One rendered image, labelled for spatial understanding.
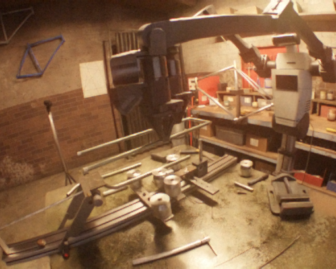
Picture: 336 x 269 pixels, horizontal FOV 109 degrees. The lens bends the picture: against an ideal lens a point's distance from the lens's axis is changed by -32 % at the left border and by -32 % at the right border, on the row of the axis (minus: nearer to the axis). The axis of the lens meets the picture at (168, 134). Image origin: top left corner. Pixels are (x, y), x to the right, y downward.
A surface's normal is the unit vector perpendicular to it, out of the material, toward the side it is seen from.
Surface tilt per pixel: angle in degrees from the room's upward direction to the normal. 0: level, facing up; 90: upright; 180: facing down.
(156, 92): 90
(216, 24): 104
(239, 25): 110
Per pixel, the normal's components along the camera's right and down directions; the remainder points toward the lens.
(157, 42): 0.31, 0.53
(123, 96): 0.59, 0.18
